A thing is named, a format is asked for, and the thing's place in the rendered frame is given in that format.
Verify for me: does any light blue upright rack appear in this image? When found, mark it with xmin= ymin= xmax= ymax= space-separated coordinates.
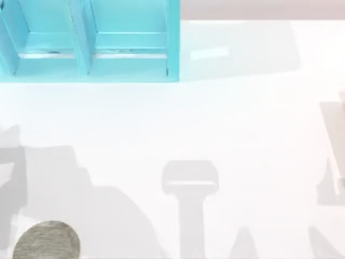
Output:
xmin=0 ymin=0 xmax=181 ymax=83

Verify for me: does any grey round stone coaster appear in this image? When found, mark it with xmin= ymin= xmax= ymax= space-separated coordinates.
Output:
xmin=12 ymin=220 xmax=81 ymax=259

